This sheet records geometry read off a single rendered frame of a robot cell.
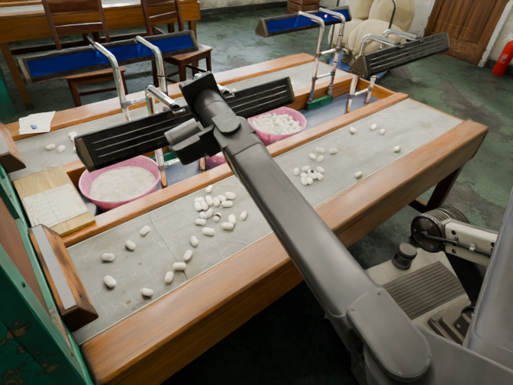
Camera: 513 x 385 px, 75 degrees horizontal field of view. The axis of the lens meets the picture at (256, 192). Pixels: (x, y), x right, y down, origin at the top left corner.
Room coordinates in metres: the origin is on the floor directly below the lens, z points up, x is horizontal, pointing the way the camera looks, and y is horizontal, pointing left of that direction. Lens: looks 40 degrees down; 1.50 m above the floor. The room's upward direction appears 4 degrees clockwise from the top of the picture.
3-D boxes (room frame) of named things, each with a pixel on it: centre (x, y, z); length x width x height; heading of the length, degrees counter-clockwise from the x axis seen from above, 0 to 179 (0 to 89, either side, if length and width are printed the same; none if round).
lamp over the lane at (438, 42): (1.44, -0.57, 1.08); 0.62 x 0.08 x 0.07; 131
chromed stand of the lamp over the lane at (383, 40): (1.50, -0.52, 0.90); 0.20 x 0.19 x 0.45; 131
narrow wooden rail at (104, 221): (1.17, -0.09, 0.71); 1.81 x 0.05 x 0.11; 131
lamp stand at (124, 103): (1.16, 0.47, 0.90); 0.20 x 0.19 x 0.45; 131
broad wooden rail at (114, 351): (0.88, -0.35, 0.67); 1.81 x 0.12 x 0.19; 131
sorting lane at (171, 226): (1.04, -0.21, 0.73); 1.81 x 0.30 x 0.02; 131
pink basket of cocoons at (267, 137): (1.37, -0.07, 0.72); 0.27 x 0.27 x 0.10
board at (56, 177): (0.75, 0.63, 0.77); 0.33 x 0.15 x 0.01; 41
